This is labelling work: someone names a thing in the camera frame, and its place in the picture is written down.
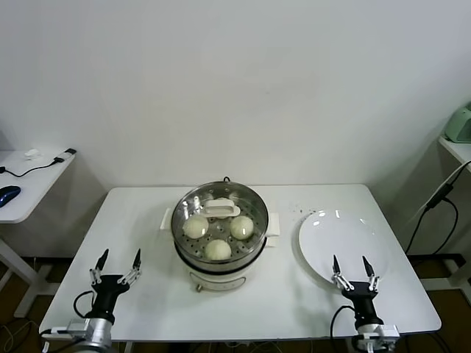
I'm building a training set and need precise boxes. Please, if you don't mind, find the white side desk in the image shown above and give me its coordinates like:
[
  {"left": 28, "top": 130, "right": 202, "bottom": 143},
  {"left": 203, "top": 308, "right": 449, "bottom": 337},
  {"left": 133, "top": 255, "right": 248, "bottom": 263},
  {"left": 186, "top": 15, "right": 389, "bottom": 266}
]
[
  {"left": 419, "top": 135, "right": 471, "bottom": 293},
  {"left": 0, "top": 149, "right": 77, "bottom": 321}
]

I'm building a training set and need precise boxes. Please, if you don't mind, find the mint green appliance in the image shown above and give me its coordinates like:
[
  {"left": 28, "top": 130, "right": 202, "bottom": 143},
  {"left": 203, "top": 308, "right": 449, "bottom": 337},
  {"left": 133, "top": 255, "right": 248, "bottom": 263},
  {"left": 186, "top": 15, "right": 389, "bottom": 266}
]
[{"left": 441, "top": 102, "right": 471, "bottom": 143}]

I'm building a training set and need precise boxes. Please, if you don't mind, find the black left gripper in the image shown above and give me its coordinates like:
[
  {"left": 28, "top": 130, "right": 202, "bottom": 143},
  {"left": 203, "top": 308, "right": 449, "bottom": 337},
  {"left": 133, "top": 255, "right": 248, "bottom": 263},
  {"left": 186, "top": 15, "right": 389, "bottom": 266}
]
[{"left": 89, "top": 249, "right": 143, "bottom": 321}]

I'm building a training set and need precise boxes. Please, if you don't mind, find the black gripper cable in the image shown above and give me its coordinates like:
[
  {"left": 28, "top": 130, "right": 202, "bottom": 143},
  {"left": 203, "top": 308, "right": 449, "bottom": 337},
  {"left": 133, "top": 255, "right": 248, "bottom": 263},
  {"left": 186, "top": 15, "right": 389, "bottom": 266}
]
[
  {"left": 72, "top": 290, "right": 97, "bottom": 320},
  {"left": 329, "top": 305, "right": 357, "bottom": 342}
]

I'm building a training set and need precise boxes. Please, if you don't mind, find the white round plate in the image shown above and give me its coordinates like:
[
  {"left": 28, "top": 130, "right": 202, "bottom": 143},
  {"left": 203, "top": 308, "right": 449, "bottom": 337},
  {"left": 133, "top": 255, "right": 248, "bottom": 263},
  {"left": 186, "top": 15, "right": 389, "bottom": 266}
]
[{"left": 297, "top": 210, "right": 390, "bottom": 291}]

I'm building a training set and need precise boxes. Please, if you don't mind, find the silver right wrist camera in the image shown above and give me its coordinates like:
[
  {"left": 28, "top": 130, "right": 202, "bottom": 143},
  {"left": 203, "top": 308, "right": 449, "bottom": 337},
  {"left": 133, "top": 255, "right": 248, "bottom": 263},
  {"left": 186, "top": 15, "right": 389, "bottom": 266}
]
[{"left": 358, "top": 323, "right": 401, "bottom": 349}]

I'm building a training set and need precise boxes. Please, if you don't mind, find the round glass pot lid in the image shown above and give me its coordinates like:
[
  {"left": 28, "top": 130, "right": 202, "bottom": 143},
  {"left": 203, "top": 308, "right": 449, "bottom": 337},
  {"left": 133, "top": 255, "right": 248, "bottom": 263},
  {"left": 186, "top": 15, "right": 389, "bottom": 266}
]
[{"left": 171, "top": 182, "right": 269, "bottom": 263}]

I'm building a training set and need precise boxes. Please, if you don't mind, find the black power adapter cable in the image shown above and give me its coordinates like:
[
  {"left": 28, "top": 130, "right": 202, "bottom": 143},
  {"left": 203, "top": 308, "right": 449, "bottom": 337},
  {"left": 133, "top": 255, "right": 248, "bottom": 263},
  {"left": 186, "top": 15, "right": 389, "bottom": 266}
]
[{"left": 404, "top": 160, "right": 471, "bottom": 254}]

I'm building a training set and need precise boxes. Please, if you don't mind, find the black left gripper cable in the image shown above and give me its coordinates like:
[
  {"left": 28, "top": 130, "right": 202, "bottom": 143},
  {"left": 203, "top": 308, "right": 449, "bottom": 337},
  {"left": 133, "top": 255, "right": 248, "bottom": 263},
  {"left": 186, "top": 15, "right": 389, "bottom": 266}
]
[{"left": 72, "top": 290, "right": 97, "bottom": 320}]

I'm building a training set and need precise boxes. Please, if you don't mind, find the black USB cable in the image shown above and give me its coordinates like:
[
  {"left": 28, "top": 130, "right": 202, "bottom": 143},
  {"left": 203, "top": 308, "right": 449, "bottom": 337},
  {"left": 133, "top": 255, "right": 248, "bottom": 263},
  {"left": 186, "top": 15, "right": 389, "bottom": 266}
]
[{"left": 0, "top": 157, "right": 63, "bottom": 179}]

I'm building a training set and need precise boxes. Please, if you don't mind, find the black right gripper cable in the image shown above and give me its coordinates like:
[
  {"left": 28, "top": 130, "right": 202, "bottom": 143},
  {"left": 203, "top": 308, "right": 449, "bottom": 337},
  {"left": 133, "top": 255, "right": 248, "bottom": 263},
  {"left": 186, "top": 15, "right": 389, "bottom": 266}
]
[{"left": 329, "top": 305, "right": 357, "bottom": 342}]

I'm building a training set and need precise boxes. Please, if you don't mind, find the thin white cable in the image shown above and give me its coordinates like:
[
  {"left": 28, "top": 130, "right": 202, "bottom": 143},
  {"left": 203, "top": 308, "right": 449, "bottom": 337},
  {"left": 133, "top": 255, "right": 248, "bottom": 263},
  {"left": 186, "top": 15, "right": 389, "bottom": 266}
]
[{"left": 404, "top": 158, "right": 471, "bottom": 227}]

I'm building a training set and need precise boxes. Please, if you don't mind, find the perforated steel steamer basket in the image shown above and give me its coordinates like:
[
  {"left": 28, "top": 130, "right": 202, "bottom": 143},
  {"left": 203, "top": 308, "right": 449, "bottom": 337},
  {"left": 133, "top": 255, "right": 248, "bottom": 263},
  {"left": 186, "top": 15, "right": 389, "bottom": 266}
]
[{"left": 159, "top": 182, "right": 280, "bottom": 268}]

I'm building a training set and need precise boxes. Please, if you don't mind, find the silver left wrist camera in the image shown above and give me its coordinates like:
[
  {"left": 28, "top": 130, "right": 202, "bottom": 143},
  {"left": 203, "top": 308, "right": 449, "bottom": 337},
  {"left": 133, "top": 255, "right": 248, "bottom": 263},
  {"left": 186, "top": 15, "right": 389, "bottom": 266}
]
[{"left": 40, "top": 319, "right": 91, "bottom": 338}]

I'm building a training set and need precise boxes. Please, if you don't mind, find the blue computer mouse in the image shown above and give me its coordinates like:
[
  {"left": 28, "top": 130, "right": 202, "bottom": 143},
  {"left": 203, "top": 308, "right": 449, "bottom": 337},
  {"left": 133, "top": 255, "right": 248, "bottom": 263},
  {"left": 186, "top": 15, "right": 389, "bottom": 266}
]
[{"left": 0, "top": 186, "right": 21, "bottom": 209}]

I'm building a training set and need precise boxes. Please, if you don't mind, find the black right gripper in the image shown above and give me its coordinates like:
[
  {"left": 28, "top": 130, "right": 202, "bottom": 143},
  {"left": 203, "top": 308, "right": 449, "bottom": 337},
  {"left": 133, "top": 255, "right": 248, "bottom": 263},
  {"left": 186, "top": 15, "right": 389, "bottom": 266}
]
[{"left": 332, "top": 255, "right": 380, "bottom": 327}]

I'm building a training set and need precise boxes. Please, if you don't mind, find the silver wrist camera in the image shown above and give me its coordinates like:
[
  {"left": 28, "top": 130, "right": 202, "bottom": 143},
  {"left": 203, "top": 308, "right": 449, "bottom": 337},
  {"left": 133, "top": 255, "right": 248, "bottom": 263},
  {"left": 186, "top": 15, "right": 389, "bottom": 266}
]
[
  {"left": 358, "top": 323, "right": 401, "bottom": 349},
  {"left": 40, "top": 319, "right": 91, "bottom": 338}
]

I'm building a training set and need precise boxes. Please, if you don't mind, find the cream electric cooker base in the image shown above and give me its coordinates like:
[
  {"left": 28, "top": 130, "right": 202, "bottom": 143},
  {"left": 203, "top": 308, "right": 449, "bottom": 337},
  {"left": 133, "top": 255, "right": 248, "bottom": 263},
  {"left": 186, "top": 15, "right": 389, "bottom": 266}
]
[{"left": 171, "top": 235, "right": 277, "bottom": 295}]

